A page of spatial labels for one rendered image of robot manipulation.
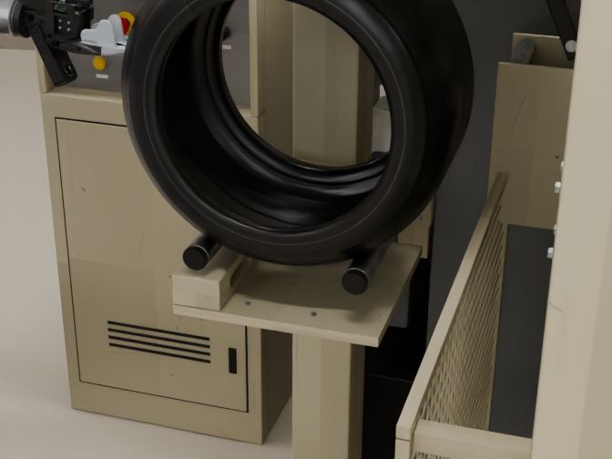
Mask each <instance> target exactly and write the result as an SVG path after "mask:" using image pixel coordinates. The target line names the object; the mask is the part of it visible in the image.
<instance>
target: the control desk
mask: <svg viewBox="0 0 612 459"><path fill-rule="evenodd" d="M144 1H145V0H93V7H94V19H92V20H91V26H92V25H93V24H95V23H99V22H100V21H101V20H108V18H109V17H110V16H111V15H118V16H119V17H120V18H121V22H122V26H123V31H124V37H125V39H126V41H127V40H128V35H129V32H130V30H131V27H132V25H133V23H134V21H135V19H136V17H137V14H138V11H139V9H140V7H141V6H142V4H143V3H144ZM91 26H90V29H91ZM35 48H36V45H35ZM67 53H68V55H69V57H70V59H71V62H72V64H73V66H74V68H75V70H76V72H77V78H76V79H75V80H74V81H72V82H70V83H68V84H66V85H63V86H61V87H55V85H54V83H53V81H52V79H51V77H50V75H49V74H48V72H47V70H46V66H45V64H44V62H43V60H42V58H41V56H40V55H39V53H38V51H37V48H36V65H37V74H38V85H39V92H42V93H41V94H40V97H41V107H42V116H43V125H44V134H45V143H46V161H47V170H48V179H49V189H50V198H51V208H52V217H53V226H54V235H55V244H56V262H57V271H58V280H59V289H60V299H61V308H62V317H63V326H64V335H65V345H66V362H67V371H68V380H69V390H70V399H71V407H72V408H73V409H78V410H82V411H87V412H91V413H101V414H105V415H110V416H115V417H120V418H125V419H129V420H134V421H139V422H143V423H153V424H157V425H162V426H167V427H172V428H177V429H181V430H186V431H191V432H196V433H201V434H209V435H214V436H218V437H224V438H229V439H233V440H238V441H242V442H248V443H253V444H263V443H264V441H265V439H266V437H267V436H268V433H269V432H270V430H271V428H272V426H273V425H274V423H275V422H276V420H277V418H278V416H279V415H280V413H281V410H282V409H283V407H284V405H285V403H286V402H287V401H288V399H289V397H290V395H291V393H292V333H289V332H284V331H274V330H267V329H262V328H256V327H250V326H245V325H239V324H234V323H228V322H223V321H213V320H207V319H201V318H195V317H189V316H184V315H178V314H174V313H173V304H174V303H173V293H172V274H173V272H174V271H175V270H176V269H177V268H178V267H179V265H180V264H181V263H182V262H183V252H184V251H185V249H186V248H187V247H188V245H189V244H190V243H191V242H192V241H193V240H194V239H195V238H196V237H197V236H198V235H199V234H200V231H198V230H197V229H195V228H194V227H193V226H192V225H190V224H189V223H188V222H187V221H186V220H184V219H183V218H182V217H181V216H180V215H179V214H178V213H177V212H176V211H175V210H174V209H173V208H172V207H171V206H170V205H169V204H168V203H167V201H166V200H165V199H164V198H163V197H162V195H161V194H160V193H159V191H158V190H157V188H156V187H155V186H154V184H153V183H152V181H151V180H150V178H149V177H148V174H147V173H146V171H145V170H144V168H143V166H142V165H141V163H140V161H139V159H138V155H137V153H136V151H135V149H134V147H133V144H132V141H131V139H130V136H129V133H128V127H127V123H126V120H125V115H124V110H123V104H122V94H121V73H122V63H123V57H124V56H91V55H82V54H76V53H72V52H68V51H67ZM222 64H223V70H224V75H225V79H226V82H227V86H228V89H229V92H230V95H231V97H232V99H233V101H234V103H235V105H236V107H237V109H238V110H239V112H240V113H241V115H242V116H243V118H244V119H245V120H246V122H247V123H248V124H249V125H250V127H251V128H252V129H253V130H254V131H255V132H256V133H257V134H258V135H259V136H260V137H261V138H263V139H264V140H265V141H266V142H267V143H269V144H270V145H271V146H273V147H274V148H276V149H277V150H279V151H280V152H282V153H284V154H286V155H288V156H290V157H292V149H293V2H289V1H285V0H236V2H235V4H234V6H233V7H232V9H231V11H230V13H229V17H228V20H227V23H226V26H225V30H224V35H223V41H222Z"/></svg>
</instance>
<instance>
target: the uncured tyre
mask: <svg viewBox="0 0 612 459"><path fill-rule="evenodd" d="M285 1H289V2H293V3H295V4H298V5H303V6H306V7H308V8H310V9H311V10H313V11H316V12H317V13H319V14H321V15H324V16H325V17H327V18H328V19H330V20H331V21H332V22H333V23H335V24H336V25H337V26H339V27H340V28H341V29H343V30H344V31H345V32H346V33H347V34H348V35H349V36H350V37H351V38H352V39H353V40H354V41H355V42H356V43H357V44H358V45H359V47H360V48H361V49H362V51H363V52H364V53H365V55H367V56H368V58H369V59H370V61H371V62H372V65H373V66H374V68H375V70H376V72H377V74H378V76H379V78H380V79H381V82H382V86H383V89H384V91H385V95H386V97H387V101H388V105H389V110H390V117H391V144H390V150H389V151H387V152H386V153H384V154H382V155H380V156H379V157H377V158H374V159H371V160H369V161H366V162H363V163H360V164H356V165H350V166H342V167H328V166H320V165H314V164H311V163H307V162H304V161H301V160H298V159H296V158H292V157H290V156H288V155H286V154H284V153H282V152H280V151H279V150H277V149H276V148H274V147H273V146H271V145H270V144H269V143H267V142H266V141H265V140H264V139H263V138H261V137H260V136H259V135H258V134H257V133H256V132H255V131H254V130H253V129H252V128H251V127H250V125H249V124H248V123H247V122H246V120H245V119H244V118H243V116H242V115H241V113H240V112H239V110H238V109H237V107H236V105H235V103H234V101H233V99H232V97H231V95H230V91H229V89H228V86H227V82H226V79H225V75H224V70H223V64H222V41H223V35H224V30H225V26H226V23H227V20H228V17H229V14H230V11H231V9H232V7H233V6H234V4H235V2H236V0H145V1H144V3H143V4H142V6H141V7H140V9H139V11H138V14H137V17H136V19H135V21H134V23H133V25H132V27H131V30H130V32H129V35H128V38H127V43H126V48H125V52H124V57H123V63H122V73H121V94H122V104H123V110H124V115H125V120H126V123H127V130H128V133H129V136H130V139H131V141H132V144H133V147H134V149H135V151H136V153H137V155H138V159H139V161H140V163H141V165H142V166H143V168H144V170H145V171H146V173H147V174H148V177H149V178H150V180H151V181H152V183H153V184H154V186H155V187H156V188H157V190H158V191H159V193H160V194H161V195H162V197H163V198H164V199H165V200H166V201H167V203H168V204H169V205H170V206H171V207H172V208H173V209H174V210H175V211H176V212H177V213H178V214H179V215H180V216H181V217H182V218H183V219H184V220H186V221H187V222H188V223H189V224H190V225H192V226H193V227H194V228H195V229H197V230H198V231H200V232H201V233H203V234H204V235H206V236H207V237H209V238H210V239H212V240H214V241H216V242H217V243H218V244H220V245H222V246H224V247H226V248H228V249H230V250H233V251H236V252H238V253H239V254H242V255H245V256H248V257H250V258H253V259H256V260H262V261H266V262H270V263H275V264H281V265H290V266H317V265H325V264H331V263H336V262H340V261H344V260H349V259H352V258H355V257H357V256H360V255H362V254H364V253H366V252H368V251H370V250H373V249H375V248H377V247H379V246H381V245H383V244H384V243H385V242H387V241H389V240H391V239H392V238H394V237H395V236H397V235H398V234H399V233H401V232H402V231H403V230H405V229H406V228H407V227H408V226H409V225H410V224H411V223H412V222H413V221H415V220H416V218H417V217H418V216H419V215H420V214H421V213H422V212H423V210H424V209H425V208H426V207H427V205H428V204H429V203H430V201H431V200H432V198H433V197H434V194H435V193H436V191H437V190H438V189H439V187H440V185H441V183H442V181H443V179H444V176H445V174H446V172H447V170H448V169H449V167H450V165H451V163H452V161H453V159H454V156H455V154H456V152H457V151H458V149H459V147H460V145H461V143H462V141H463V139H464V134H465V132H466V130H467V126H468V123H469V119H470V116H471V111H472V105H473V99H474V66H473V59H472V53H471V48H470V45H469V41H468V37H467V34H466V32H465V29H464V24H463V22H462V19H461V17H460V16H459V13H458V11H457V9H456V7H455V5H454V2H453V0H285Z"/></svg>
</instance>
